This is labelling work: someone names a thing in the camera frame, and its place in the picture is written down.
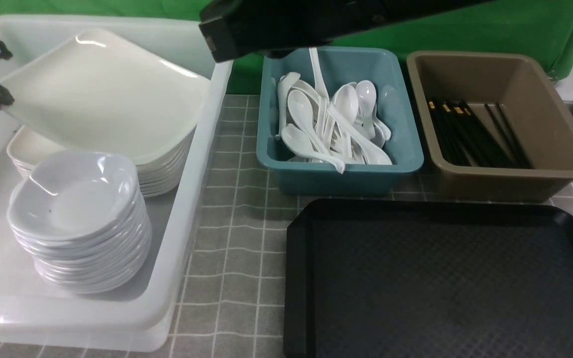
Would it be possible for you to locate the black serving tray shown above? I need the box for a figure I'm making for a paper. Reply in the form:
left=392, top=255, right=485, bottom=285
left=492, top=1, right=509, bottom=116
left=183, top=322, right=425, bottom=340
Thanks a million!
left=284, top=198, right=573, bottom=358

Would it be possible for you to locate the brown plastic bin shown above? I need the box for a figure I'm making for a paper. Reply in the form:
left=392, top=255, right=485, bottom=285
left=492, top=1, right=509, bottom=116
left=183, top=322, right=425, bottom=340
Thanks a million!
left=406, top=51, right=573, bottom=202

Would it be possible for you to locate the grey checked tablecloth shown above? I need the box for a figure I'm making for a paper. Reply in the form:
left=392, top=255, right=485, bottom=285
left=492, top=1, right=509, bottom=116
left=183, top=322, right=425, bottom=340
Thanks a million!
left=0, top=94, right=573, bottom=358

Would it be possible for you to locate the pile of white spoons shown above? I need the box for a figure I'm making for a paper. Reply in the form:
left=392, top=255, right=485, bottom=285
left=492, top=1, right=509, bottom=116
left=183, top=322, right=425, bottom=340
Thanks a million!
left=276, top=72, right=393, bottom=174

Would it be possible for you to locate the pile of black chopsticks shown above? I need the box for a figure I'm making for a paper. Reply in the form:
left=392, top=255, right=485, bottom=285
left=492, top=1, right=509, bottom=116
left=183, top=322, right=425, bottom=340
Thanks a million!
left=427, top=97, right=534, bottom=169

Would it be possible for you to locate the teal plastic bin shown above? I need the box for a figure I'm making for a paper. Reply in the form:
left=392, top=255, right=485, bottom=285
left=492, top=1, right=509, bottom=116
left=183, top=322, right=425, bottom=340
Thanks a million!
left=256, top=47, right=424, bottom=197

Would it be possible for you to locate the stack of white square plates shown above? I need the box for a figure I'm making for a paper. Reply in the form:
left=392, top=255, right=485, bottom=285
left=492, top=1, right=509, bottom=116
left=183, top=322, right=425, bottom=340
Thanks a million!
left=6, top=125, right=195, bottom=198

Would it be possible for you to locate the upright white spoon in bin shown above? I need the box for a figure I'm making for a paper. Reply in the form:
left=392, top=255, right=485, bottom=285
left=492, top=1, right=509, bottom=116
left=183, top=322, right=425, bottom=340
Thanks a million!
left=308, top=47, right=329, bottom=100

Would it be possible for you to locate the stack of white bowls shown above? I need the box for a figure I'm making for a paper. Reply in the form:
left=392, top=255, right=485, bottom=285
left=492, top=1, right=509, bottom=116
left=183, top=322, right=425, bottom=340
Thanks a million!
left=7, top=151, right=153, bottom=294

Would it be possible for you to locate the large white plastic bin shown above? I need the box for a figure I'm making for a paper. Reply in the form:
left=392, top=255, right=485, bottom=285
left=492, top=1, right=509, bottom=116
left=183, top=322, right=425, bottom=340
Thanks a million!
left=0, top=14, right=232, bottom=352

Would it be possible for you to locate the white square rice plate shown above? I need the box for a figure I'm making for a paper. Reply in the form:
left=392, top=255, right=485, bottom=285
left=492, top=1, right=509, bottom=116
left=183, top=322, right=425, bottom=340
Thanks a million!
left=0, top=29, right=210, bottom=165

